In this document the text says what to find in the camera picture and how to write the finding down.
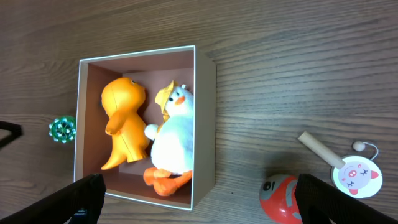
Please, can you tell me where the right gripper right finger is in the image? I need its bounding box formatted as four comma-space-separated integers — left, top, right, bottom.
295, 174, 395, 224

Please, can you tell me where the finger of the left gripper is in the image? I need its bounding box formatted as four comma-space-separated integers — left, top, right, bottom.
0, 121, 23, 149

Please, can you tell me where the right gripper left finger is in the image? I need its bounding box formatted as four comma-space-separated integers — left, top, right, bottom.
1, 174, 106, 224

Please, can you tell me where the green round toy wheel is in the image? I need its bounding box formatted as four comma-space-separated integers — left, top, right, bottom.
49, 116, 76, 144

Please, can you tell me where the white plush duck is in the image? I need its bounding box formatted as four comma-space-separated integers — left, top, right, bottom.
143, 80, 194, 197

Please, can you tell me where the orange dinosaur toy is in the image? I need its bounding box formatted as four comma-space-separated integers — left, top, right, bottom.
101, 77, 150, 170

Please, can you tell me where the wooden pig rattle drum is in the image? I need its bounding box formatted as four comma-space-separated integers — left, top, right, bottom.
298, 131, 383, 198

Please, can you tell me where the orange round ball toy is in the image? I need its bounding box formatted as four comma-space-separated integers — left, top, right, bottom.
259, 174, 302, 224

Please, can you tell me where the white box pink interior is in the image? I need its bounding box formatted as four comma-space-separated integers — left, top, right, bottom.
73, 45, 217, 210

